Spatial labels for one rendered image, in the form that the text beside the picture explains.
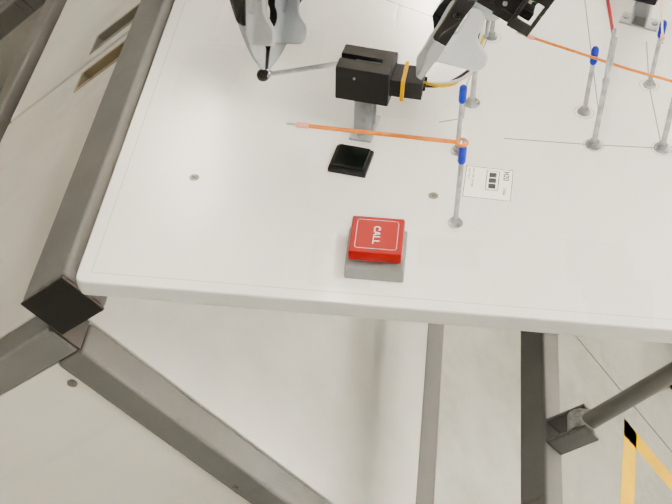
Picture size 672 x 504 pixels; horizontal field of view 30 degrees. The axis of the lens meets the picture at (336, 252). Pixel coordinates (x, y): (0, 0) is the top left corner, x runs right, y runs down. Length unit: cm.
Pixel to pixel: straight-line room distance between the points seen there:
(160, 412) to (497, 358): 248
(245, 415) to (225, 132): 32
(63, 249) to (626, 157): 59
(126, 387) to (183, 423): 8
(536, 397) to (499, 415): 203
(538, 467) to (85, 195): 62
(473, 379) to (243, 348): 215
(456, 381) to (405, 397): 180
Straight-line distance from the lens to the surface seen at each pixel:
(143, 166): 132
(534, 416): 157
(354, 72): 129
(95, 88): 168
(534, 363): 162
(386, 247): 117
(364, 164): 129
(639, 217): 128
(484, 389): 360
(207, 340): 142
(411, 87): 129
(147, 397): 131
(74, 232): 125
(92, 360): 128
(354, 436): 156
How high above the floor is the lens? 167
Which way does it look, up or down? 31 degrees down
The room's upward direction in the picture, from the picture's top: 61 degrees clockwise
